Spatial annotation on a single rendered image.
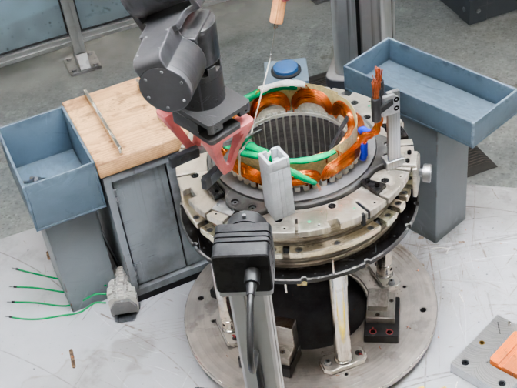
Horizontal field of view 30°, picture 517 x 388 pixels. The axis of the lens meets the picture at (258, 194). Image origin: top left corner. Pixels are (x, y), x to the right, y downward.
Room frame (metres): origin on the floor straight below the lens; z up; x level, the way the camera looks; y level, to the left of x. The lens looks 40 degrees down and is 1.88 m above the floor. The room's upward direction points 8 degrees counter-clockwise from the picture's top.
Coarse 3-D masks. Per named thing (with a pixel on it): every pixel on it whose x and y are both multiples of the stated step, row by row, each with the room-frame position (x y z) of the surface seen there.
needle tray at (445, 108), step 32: (352, 64) 1.28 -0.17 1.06; (384, 64) 1.32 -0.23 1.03; (416, 64) 1.29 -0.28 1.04; (448, 64) 1.24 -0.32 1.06; (416, 96) 1.22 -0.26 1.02; (448, 96) 1.21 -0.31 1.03; (480, 96) 1.19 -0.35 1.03; (512, 96) 1.14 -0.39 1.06; (416, 128) 1.18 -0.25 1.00; (448, 128) 1.11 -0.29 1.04; (480, 128) 1.09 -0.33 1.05; (448, 160) 1.16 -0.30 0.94; (448, 192) 1.16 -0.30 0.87; (416, 224) 1.18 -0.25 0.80; (448, 224) 1.17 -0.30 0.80
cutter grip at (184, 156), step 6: (186, 150) 0.96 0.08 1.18; (192, 150) 0.96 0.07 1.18; (198, 150) 0.96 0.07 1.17; (168, 156) 0.95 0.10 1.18; (174, 156) 0.95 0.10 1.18; (180, 156) 0.95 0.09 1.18; (186, 156) 0.95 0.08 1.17; (192, 156) 0.96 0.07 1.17; (198, 156) 0.96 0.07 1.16; (174, 162) 0.95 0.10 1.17; (180, 162) 0.95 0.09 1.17
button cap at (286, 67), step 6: (282, 60) 1.35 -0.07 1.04; (288, 60) 1.34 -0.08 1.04; (276, 66) 1.33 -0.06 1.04; (282, 66) 1.33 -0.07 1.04; (288, 66) 1.32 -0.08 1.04; (294, 66) 1.32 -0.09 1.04; (276, 72) 1.32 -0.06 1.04; (282, 72) 1.31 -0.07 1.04; (288, 72) 1.31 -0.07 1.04; (294, 72) 1.32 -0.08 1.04
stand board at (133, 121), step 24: (96, 96) 1.28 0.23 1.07; (120, 96) 1.27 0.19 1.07; (72, 120) 1.23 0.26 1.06; (96, 120) 1.22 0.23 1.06; (120, 120) 1.21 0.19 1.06; (144, 120) 1.20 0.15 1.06; (96, 144) 1.16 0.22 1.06; (120, 144) 1.15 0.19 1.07; (144, 144) 1.14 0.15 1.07; (168, 144) 1.14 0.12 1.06; (96, 168) 1.11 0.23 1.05; (120, 168) 1.11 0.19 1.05
